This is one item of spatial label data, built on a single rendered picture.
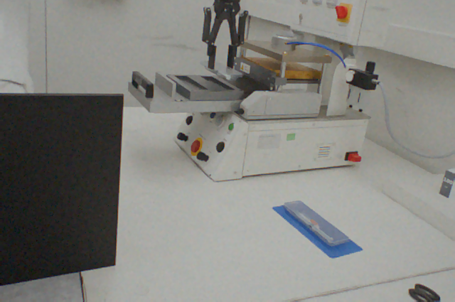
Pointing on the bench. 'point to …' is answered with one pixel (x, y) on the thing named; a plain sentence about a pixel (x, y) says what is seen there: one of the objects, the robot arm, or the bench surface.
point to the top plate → (288, 50)
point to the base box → (291, 147)
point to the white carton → (448, 185)
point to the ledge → (424, 200)
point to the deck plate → (309, 118)
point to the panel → (209, 138)
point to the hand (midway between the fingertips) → (221, 57)
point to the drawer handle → (143, 83)
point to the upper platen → (303, 72)
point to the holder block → (205, 87)
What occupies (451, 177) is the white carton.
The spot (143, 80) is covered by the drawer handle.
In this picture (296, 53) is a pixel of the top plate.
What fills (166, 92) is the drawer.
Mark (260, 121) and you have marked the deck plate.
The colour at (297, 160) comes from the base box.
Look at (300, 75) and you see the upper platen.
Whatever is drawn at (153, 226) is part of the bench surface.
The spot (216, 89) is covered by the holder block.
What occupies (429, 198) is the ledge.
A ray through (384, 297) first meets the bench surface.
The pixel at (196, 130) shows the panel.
